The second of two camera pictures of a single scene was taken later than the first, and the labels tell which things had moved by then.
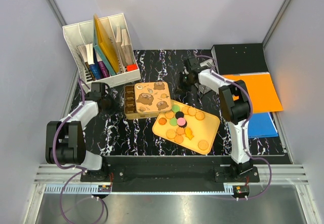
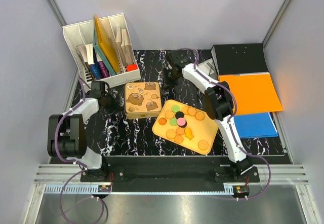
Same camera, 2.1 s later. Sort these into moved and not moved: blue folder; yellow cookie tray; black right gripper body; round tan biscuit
Moved: black right gripper body
Not moved: round tan biscuit; yellow cookie tray; blue folder
